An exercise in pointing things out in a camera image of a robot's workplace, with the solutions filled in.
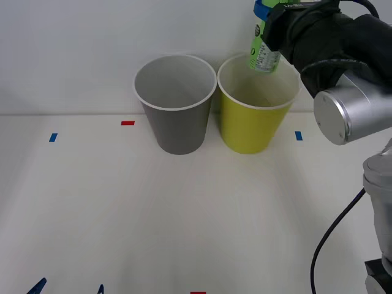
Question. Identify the silver and black right arm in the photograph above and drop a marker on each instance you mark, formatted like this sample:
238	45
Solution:
352	92

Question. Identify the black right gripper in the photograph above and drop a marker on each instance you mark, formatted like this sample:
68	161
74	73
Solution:
284	30

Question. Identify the grey plastic waste bin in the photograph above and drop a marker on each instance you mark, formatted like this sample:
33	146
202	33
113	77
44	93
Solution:
180	128

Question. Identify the green drink can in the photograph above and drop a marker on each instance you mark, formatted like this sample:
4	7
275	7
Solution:
263	58

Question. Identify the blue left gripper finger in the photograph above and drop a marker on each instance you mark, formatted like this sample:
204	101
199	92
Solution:
100	290
37	287

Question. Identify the yellow-green plastic waste bin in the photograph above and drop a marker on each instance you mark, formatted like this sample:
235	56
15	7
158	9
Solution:
251	128

